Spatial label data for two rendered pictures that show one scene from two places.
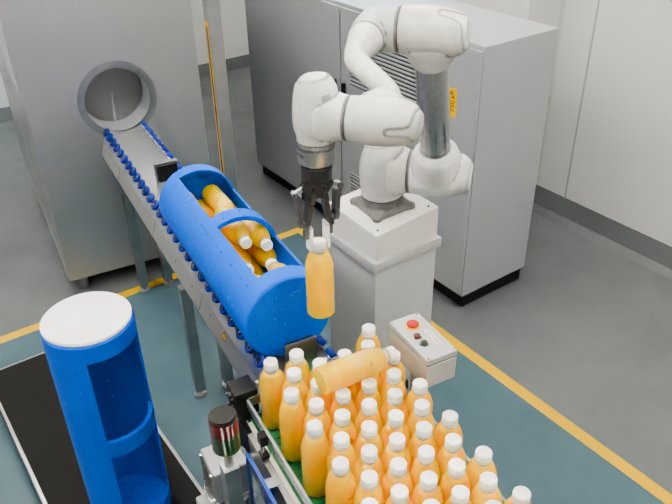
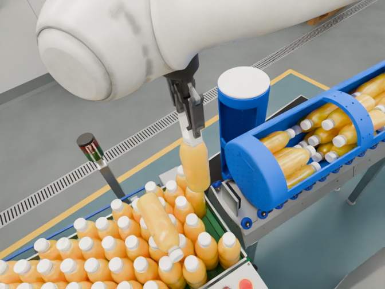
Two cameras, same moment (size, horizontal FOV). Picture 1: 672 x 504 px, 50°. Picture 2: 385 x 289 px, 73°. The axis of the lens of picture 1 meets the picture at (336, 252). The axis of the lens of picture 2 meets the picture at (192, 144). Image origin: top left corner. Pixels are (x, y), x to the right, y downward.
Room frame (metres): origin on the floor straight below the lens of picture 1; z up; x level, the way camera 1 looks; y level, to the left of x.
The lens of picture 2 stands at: (1.58, -0.38, 1.90)
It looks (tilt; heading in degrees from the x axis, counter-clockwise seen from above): 49 degrees down; 96
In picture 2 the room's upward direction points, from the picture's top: 10 degrees counter-clockwise
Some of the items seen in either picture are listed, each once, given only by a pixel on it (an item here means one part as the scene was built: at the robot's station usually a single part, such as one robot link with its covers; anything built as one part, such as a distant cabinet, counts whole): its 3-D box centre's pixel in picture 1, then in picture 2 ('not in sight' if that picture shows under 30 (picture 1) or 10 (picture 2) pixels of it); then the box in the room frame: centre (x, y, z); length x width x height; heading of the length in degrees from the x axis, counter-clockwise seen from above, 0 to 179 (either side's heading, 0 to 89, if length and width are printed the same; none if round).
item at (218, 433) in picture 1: (223, 424); (88, 143); (1.14, 0.25, 1.23); 0.06 x 0.06 x 0.04
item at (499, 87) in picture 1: (373, 117); not in sight; (4.19, -0.25, 0.72); 2.15 x 0.54 x 1.45; 35
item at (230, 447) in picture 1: (225, 438); (93, 151); (1.14, 0.25, 1.18); 0.06 x 0.06 x 0.05
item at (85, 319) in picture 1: (86, 318); (243, 81); (1.80, 0.78, 1.03); 0.28 x 0.28 x 0.01
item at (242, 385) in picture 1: (244, 398); not in sight; (1.52, 0.27, 0.95); 0.10 x 0.07 x 0.10; 117
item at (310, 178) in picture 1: (316, 179); (180, 71); (1.54, 0.04, 1.62); 0.08 x 0.07 x 0.09; 116
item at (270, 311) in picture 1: (236, 249); (333, 126); (2.09, 0.34, 1.09); 0.88 x 0.28 x 0.28; 27
